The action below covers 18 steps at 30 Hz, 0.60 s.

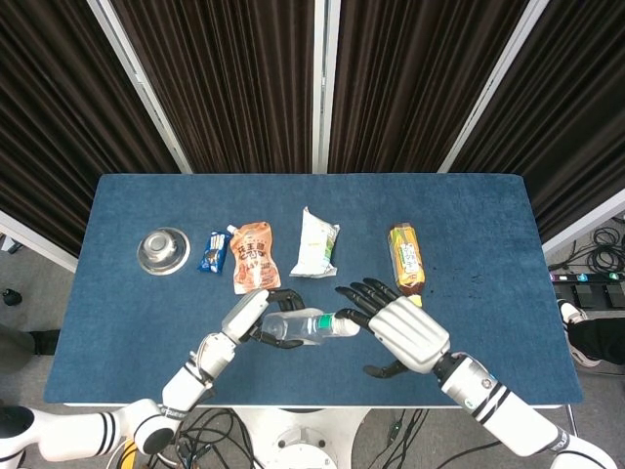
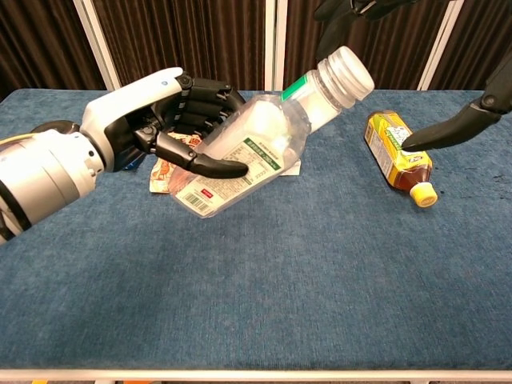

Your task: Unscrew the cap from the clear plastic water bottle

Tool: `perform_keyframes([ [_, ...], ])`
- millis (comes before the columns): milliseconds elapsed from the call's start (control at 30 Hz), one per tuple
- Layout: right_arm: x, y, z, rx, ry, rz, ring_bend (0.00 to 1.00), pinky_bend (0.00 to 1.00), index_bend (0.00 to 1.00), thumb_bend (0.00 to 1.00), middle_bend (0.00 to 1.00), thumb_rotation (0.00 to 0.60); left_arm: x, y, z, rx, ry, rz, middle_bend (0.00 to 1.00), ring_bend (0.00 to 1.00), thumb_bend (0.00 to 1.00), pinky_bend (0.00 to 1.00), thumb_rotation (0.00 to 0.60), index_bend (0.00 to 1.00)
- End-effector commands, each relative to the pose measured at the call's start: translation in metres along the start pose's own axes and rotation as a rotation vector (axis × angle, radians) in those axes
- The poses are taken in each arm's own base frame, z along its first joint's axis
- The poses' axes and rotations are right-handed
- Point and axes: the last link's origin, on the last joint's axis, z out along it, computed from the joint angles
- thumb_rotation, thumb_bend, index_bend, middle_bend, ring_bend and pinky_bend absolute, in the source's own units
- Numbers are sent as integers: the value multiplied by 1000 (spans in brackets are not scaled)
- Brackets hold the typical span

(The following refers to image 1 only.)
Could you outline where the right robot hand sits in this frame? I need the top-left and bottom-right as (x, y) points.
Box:
(334, 277), (451, 380)

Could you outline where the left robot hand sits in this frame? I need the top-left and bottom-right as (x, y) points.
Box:
(221, 287), (305, 351)

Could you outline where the transparent plastic bottle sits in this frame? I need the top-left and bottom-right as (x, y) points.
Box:
(258, 308), (351, 347)

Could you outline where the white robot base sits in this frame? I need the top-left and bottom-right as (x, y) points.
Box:
(233, 407), (372, 469)

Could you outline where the yellow tea bottle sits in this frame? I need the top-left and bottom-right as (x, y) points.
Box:
(387, 223), (427, 309)

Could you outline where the orange spout pouch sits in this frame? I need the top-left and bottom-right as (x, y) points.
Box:
(226, 221), (284, 296)

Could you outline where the blue cookie packet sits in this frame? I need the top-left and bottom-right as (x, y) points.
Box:
(196, 230), (231, 275)

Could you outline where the white snack bag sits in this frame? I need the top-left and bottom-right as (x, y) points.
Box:
(288, 205), (341, 279)

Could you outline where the stainless steel bowl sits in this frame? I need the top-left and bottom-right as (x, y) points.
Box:
(136, 226), (191, 276)

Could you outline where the blue table mat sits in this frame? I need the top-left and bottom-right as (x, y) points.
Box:
(42, 173), (585, 407)

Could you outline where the white sneaker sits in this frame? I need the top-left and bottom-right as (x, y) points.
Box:
(559, 298), (604, 368)

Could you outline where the black trouser leg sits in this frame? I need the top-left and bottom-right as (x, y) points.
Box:
(568, 317), (625, 366)

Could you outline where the dark brown pleated curtain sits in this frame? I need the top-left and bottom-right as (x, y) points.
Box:
(327, 0), (531, 175)
(0, 0), (182, 258)
(111, 0), (316, 175)
(451, 0), (625, 243)

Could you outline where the black cable with green plug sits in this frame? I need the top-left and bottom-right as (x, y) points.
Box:
(375, 408), (431, 469)

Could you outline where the black floor cable bundle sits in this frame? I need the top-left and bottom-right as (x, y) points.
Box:
(146, 407), (255, 469)

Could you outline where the black coiled cable bundle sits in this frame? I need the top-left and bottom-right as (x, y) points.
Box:
(578, 227), (625, 277)

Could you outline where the white partition frame post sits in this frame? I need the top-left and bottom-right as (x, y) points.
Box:
(87, 0), (194, 175)
(437, 0), (551, 173)
(312, 0), (342, 175)

